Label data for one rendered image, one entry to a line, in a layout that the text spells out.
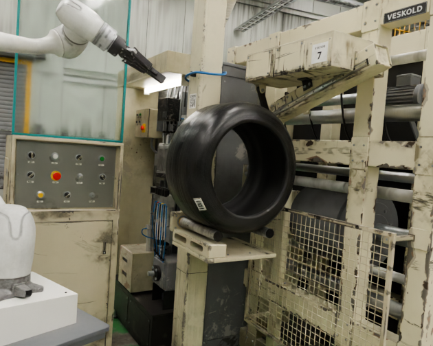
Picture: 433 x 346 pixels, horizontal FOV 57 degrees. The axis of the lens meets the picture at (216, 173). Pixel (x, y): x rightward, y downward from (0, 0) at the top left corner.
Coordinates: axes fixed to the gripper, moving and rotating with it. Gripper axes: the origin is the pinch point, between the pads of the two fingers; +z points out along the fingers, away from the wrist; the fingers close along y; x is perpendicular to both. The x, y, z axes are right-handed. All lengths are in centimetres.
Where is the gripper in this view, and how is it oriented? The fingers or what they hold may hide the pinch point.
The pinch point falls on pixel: (157, 75)
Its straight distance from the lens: 164.5
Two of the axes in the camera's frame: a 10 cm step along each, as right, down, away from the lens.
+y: 4.9, -0.4, -8.7
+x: 4.3, -8.6, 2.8
